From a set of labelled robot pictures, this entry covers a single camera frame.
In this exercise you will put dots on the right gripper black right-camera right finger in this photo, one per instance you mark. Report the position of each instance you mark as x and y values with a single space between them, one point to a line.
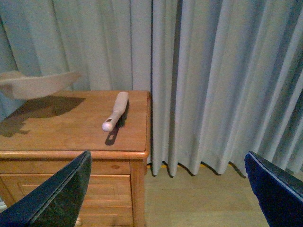
279 194

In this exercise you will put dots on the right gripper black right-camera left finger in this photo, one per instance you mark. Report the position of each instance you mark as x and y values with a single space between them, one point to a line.
56 202

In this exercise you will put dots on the beige hand brush black bristles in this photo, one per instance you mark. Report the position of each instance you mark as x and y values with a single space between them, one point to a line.
118 110

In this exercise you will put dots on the beige plastic dustpan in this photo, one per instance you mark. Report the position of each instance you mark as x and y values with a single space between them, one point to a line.
15 85

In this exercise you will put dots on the wooden nightstand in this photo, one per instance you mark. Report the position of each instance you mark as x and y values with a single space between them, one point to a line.
45 134

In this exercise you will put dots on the grey curtain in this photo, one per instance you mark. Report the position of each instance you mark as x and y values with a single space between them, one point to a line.
226 76

